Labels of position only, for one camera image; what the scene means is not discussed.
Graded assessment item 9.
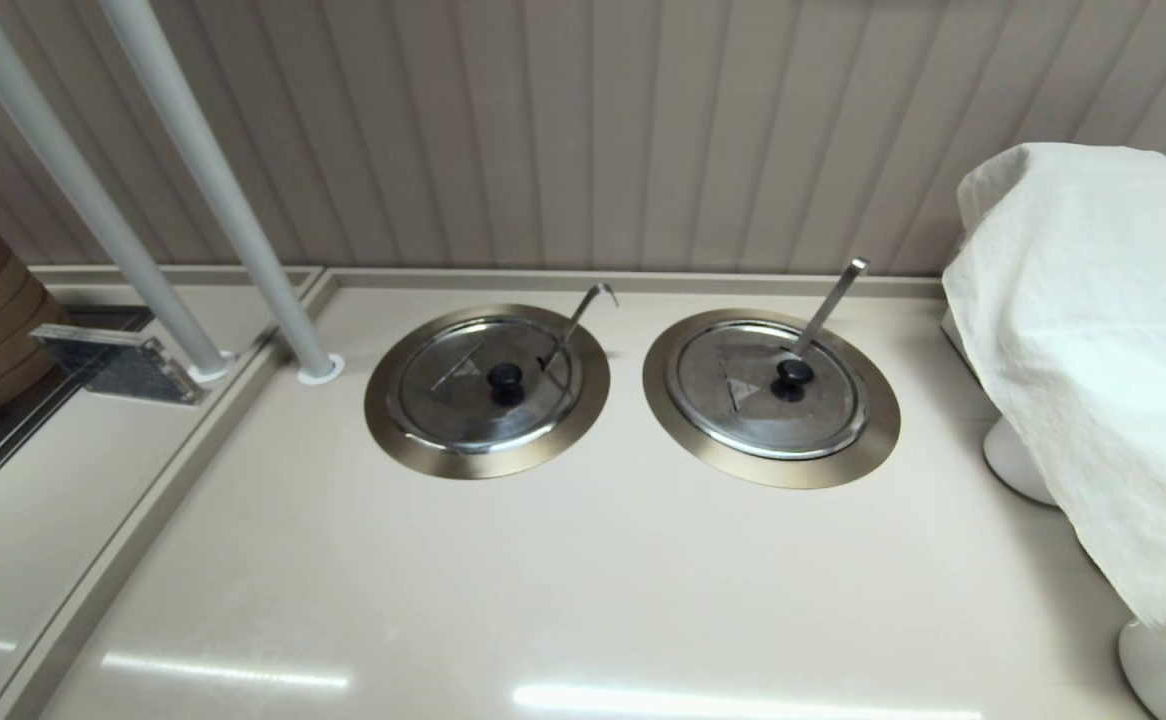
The ladle handle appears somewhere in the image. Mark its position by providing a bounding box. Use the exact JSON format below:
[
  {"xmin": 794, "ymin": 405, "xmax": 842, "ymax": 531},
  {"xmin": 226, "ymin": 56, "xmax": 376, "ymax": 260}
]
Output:
[
  {"xmin": 791, "ymin": 257, "xmax": 871, "ymax": 357},
  {"xmin": 540, "ymin": 283, "xmax": 620, "ymax": 373}
]

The steel lid with black knob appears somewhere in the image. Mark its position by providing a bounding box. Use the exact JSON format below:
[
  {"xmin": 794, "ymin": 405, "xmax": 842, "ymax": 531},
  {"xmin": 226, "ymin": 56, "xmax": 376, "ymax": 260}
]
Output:
[
  {"xmin": 665, "ymin": 320, "xmax": 870, "ymax": 461},
  {"xmin": 386, "ymin": 315, "xmax": 584, "ymax": 456}
]

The thick white support pole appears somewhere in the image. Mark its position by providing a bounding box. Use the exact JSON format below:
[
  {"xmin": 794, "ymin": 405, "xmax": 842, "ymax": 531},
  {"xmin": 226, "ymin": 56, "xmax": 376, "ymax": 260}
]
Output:
[{"xmin": 96, "ymin": 0, "xmax": 336, "ymax": 373}]

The white rounded appliance foot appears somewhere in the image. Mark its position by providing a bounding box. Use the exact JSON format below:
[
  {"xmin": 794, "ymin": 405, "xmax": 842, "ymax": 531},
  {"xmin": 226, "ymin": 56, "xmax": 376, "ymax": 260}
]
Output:
[
  {"xmin": 982, "ymin": 415, "xmax": 1059, "ymax": 506},
  {"xmin": 1118, "ymin": 618, "xmax": 1166, "ymax": 720}
]

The clear acrylic sign block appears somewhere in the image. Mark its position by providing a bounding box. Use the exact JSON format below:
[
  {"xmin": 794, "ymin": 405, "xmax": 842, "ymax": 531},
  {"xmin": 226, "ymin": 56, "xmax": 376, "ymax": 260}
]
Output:
[{"xmin": 29, "ymin": 323, "xmax": 206, "ymax": 406}]

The white cloth covered appliance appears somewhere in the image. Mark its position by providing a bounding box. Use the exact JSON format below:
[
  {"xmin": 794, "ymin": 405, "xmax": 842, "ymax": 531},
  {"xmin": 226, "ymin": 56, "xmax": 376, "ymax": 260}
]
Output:
[{"xmin": 942, "ymin": 142, "xmax": 1166, "ymax": 720}]

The thin grey-white support pole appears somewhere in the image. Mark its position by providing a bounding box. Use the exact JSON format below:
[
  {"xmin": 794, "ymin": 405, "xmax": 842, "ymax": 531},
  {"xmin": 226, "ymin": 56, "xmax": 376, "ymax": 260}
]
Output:
[{"xmin": 0, "ymin": 0, "xmax": 234, "ymax": 379}]

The brass counter ring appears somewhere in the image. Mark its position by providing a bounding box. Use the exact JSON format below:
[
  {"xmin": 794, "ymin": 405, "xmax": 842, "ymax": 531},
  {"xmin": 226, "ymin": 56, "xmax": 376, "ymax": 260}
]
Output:
[
  {"xmin": 364, "ymin": 303, "xmax": 612, "ymax": 480},
  {"xmin": 642, "ymin": 308, "xmax": 902, "ymax": 490}
]

